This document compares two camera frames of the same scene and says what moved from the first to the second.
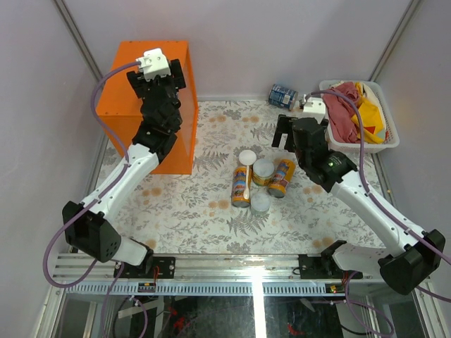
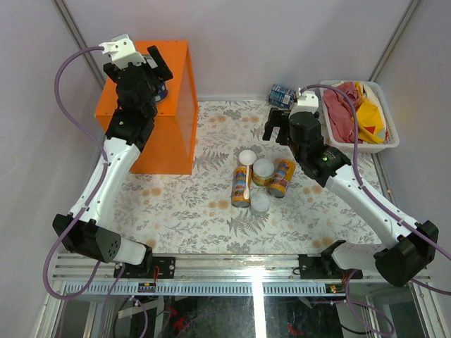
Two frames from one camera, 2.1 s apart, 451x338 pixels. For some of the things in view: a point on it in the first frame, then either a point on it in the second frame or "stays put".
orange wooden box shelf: x=119 y=103 stays put
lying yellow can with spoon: x=242 y=186 stays put
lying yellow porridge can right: x=283 y=172 stays put
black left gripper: x=138 y=82 → x=151 y=73
